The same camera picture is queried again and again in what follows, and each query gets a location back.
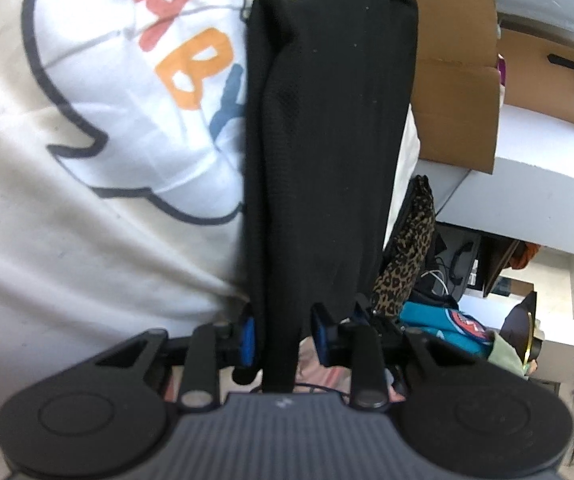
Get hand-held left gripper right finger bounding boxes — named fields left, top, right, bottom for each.
left=311, top=302, right=484, bottom=409

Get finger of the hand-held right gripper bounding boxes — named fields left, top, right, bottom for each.
left=353, top=294, right=406, bottom=336

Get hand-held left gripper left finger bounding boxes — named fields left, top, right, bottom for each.
left=88, top=305, right=259, bottom=409

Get black shorts bear print panels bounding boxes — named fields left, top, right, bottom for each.
left=234, top=0, right=420, bottom=393

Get leopard print garment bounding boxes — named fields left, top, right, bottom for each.
left=372, top=175, right=438, bottom=318

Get teal printed garment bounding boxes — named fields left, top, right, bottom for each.
left=399, top=300, right=498, bottom=361

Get grey storage bag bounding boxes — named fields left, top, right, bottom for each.
left=437, top=225, right=482, bottom=301

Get green garment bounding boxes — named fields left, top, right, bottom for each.
left=487, top=332, right=528, bottom=376

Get black gold-trimmed object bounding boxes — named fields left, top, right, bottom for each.
left=499, top=290, right=545, bottom=366

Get orange garment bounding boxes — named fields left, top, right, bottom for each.
left=509, top=242, right=538, bottom=271

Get cream bear print blanket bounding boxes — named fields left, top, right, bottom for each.
left=0, top=0, right=423, bottom=401

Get folded cardboard sheet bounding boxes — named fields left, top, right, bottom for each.
left=407, top=0, right=502, bottom=176

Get upright cardboard panel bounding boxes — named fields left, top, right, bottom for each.
left=497, top=27, right=574, bottom=131

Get white charging cable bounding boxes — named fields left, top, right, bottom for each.
left=421, top=269, right=448, bottom=297

